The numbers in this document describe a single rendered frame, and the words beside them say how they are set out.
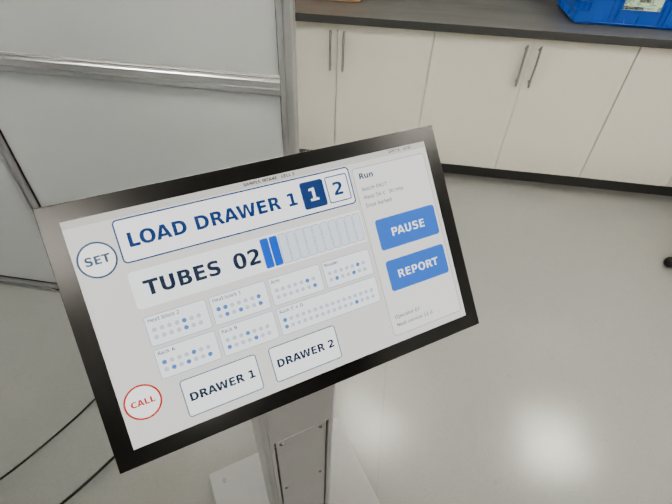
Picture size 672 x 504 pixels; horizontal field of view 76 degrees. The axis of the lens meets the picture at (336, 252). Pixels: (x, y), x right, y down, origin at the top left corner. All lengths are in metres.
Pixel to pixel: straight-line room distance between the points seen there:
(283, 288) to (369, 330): 0.14
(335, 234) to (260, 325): 0.15
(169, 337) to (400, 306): 0.31
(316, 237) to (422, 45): 2.05
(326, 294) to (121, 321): 0.25
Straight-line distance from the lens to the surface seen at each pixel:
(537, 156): 2.89
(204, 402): 0.57
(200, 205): 0.55
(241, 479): 1.56
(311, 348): 0.58
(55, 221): 0.56
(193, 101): 1.38
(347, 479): 1.54
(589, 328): 2.22
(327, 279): 0.58
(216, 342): 0.56
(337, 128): 2.75
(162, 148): 1.51
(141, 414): 0.57
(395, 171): 0.63
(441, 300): 0.66
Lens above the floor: 1.48
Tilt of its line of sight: 42 degrees down
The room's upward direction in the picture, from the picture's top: 2 degrees clockwise
